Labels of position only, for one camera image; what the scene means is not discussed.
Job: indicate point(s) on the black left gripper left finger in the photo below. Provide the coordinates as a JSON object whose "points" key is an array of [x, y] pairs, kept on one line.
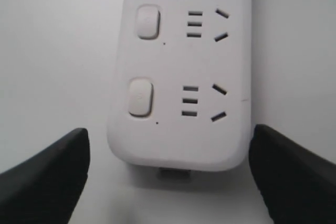
{"points": [[47, 187]]}

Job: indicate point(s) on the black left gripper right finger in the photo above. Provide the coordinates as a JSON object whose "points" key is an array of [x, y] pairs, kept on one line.
{"points": [[296, 185]]}

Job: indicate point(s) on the white five-outlet power strip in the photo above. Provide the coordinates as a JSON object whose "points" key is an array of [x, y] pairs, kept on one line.
{"points": [[181, 85]]}

